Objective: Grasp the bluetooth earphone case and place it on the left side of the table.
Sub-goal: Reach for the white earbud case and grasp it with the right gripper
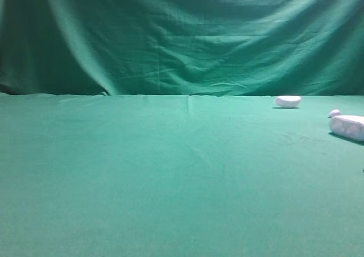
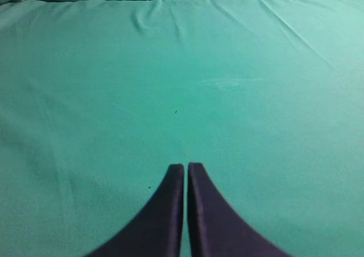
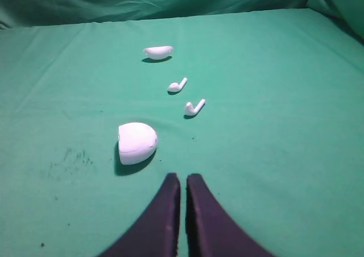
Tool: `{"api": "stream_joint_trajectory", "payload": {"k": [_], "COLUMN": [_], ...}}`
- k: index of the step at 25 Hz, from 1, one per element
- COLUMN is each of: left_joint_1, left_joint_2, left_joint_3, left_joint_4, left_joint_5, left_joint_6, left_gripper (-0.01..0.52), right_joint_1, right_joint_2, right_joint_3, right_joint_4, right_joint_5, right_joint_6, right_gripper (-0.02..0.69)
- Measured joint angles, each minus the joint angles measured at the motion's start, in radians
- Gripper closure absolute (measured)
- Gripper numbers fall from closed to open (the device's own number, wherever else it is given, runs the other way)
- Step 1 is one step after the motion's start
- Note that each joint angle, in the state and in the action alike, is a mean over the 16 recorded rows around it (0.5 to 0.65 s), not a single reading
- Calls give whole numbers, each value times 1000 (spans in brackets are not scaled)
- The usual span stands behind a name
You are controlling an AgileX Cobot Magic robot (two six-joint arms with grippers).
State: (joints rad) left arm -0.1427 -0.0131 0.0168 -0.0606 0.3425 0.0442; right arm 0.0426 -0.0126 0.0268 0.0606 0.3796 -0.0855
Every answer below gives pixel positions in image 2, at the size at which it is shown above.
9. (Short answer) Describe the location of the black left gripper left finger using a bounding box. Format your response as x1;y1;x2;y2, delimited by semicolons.
88;164;184;257

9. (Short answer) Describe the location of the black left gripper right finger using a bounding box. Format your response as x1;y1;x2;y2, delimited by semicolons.
187;163;288;256

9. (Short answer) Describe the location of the green table cloth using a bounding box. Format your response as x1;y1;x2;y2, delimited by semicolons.
1;0;363;256

